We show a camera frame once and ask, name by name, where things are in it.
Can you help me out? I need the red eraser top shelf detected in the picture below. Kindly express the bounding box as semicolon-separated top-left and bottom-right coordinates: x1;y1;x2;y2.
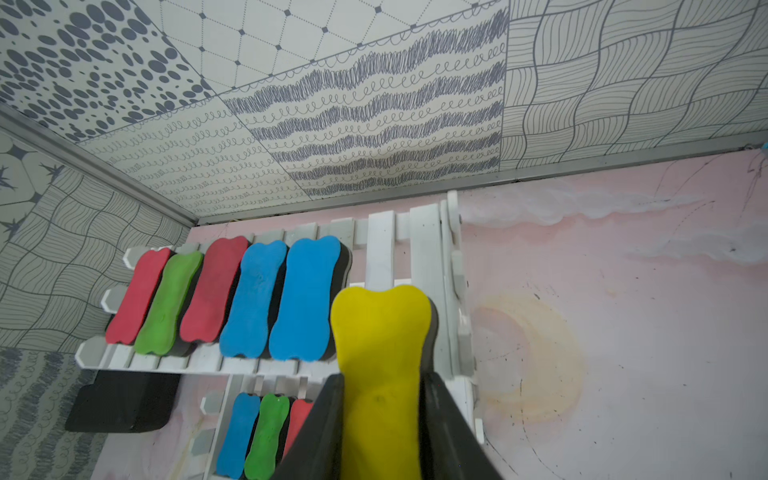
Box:
106;247;174;345
180;236;250;343

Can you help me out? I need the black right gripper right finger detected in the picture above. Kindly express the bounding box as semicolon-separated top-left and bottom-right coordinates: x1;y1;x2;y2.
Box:
419;372;501;480

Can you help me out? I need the yellow eraser top shelf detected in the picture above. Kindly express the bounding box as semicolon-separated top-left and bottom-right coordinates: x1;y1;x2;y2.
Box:
330;285;433;479

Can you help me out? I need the red eraser shelf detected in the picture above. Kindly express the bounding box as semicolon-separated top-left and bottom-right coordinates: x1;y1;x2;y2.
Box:
180;236;250;343
282;399;314;457
106;247;174;345

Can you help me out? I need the green eraser shelf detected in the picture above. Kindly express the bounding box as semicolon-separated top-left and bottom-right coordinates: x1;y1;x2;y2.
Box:
244;394;290;480
134;251;204;357

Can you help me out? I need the red eraser lower shelf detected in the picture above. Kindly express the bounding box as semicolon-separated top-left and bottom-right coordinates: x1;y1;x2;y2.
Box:
282;399;314;457

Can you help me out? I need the black plastic tool case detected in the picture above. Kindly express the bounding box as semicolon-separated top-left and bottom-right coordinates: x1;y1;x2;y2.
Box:
65;371;182;434

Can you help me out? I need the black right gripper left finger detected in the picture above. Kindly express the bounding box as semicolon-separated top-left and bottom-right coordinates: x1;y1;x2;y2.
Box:
272;374;345;480

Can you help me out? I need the blue eraser top shelf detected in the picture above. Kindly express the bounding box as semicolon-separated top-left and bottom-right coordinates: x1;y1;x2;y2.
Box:
219;240;288;358
268;236;351;362

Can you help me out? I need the green eraser top shelf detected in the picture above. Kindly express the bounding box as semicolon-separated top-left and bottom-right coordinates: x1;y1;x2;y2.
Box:
134;251;204;357

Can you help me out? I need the blue eraser shelf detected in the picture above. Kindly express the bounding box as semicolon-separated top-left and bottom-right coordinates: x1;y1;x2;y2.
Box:
215;393;261;479
268;236;351;362
219;240;288;358

